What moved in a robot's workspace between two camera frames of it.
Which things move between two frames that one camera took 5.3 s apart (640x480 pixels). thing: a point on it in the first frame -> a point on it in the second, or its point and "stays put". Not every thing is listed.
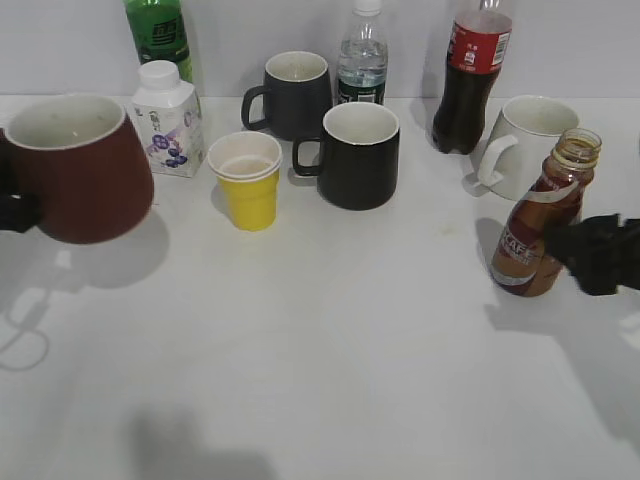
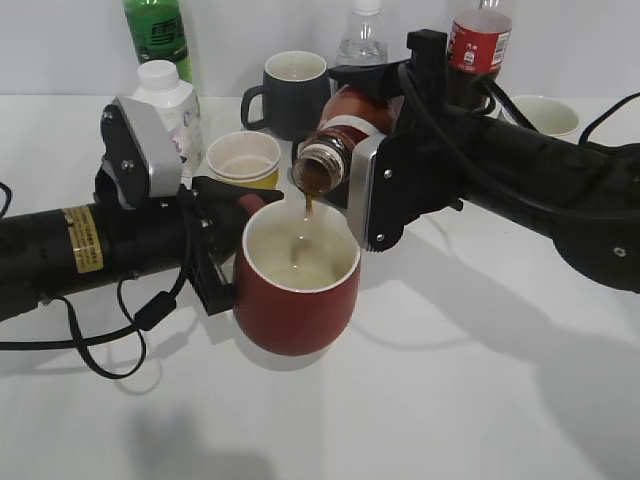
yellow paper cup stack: x=248 y=166 stays put
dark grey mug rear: x=295 y=98 stays put
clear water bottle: x=361 y=75 stays put
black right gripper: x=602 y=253 -> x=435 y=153
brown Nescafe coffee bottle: x=522 y=264 -> x=348 y=117
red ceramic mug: x=83 y=156 -> x=295 y=273
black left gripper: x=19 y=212 -> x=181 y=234
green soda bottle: x=160 y=32 stays put
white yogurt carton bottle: x=168 y=112 stays put
